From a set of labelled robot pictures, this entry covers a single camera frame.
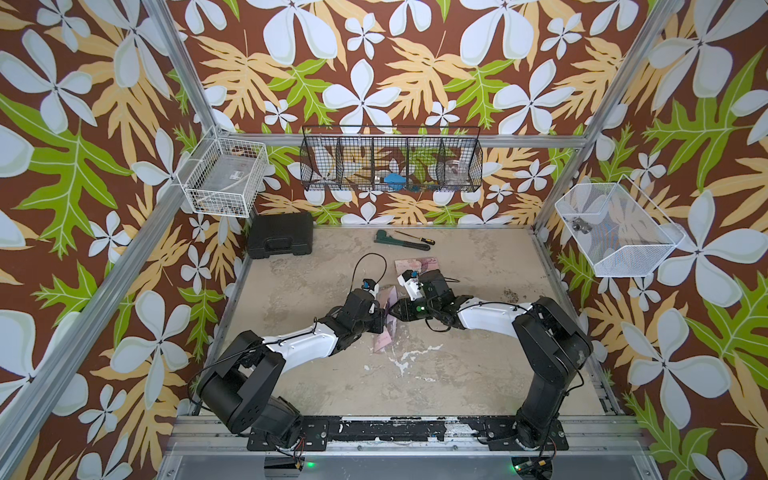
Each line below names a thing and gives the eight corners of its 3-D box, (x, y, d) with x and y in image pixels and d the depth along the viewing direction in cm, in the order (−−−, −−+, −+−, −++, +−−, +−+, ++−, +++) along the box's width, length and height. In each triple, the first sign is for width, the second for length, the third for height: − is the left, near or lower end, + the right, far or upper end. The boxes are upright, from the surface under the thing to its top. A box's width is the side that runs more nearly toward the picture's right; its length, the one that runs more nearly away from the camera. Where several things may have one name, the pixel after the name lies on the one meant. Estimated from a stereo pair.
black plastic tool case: (243, 258, 113) (237, 247, 108) (257, 222, 125) (252, 211, 120) (309, 259, 113) (306, 248, 108) (317, 222, 125) (314, 211, 120)
